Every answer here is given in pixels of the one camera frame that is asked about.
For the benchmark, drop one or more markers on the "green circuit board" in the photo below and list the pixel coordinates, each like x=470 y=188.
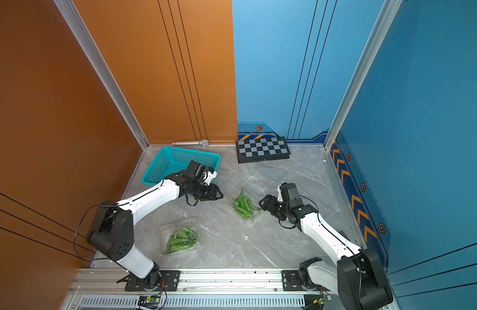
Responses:
x=322 y=300
x=149 y=302

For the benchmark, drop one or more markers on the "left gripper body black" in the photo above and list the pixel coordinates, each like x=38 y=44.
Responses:
x=200 y=190

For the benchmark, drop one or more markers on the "left green circuit board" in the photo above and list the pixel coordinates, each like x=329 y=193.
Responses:
x=149 y=302

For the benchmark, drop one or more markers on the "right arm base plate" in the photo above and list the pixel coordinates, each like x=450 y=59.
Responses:
x=291 y=281

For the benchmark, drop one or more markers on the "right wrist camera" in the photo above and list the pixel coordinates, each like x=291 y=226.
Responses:
x=287 y=192

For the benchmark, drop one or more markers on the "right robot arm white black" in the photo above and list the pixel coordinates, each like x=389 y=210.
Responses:
x=358 y=277

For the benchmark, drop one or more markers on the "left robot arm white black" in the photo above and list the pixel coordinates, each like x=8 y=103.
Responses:
x=112 y=231

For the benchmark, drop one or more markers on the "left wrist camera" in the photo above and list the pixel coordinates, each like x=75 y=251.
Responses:
x=202 y=173

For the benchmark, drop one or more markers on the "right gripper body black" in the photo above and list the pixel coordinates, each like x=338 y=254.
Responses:
x=285 y=208

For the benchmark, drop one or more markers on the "black white checkerboard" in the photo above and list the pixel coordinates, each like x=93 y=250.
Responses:
x=262 y=149

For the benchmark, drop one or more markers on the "right green circuit board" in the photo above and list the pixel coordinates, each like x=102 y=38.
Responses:
x=322 y=300

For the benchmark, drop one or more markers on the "green peppers bunch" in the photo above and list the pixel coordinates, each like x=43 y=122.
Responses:
x=243 y=205
x=182 y=240

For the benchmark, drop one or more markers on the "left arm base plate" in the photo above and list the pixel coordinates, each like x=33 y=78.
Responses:
x=155 y=281

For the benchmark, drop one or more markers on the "silver metal cylinder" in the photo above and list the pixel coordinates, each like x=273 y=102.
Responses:
x=200 y=143

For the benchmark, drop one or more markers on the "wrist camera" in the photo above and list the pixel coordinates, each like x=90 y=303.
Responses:
x=202 y=173
x=287 y=192

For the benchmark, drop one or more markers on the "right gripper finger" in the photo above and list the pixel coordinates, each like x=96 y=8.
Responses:
x=268 y=202
x=276 y=212

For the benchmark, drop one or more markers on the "white vent grille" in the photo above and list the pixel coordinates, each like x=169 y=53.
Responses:
x=206 y=301

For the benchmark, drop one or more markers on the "aluminium front rail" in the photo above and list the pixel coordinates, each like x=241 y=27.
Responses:
x=200 y=281

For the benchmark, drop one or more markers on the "clear clamshell container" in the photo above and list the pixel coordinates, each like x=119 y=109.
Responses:
x=253 y=199
x=167 y=230

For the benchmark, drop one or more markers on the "teal plastic basket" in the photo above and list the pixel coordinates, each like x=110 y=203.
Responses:
x=173 y=159

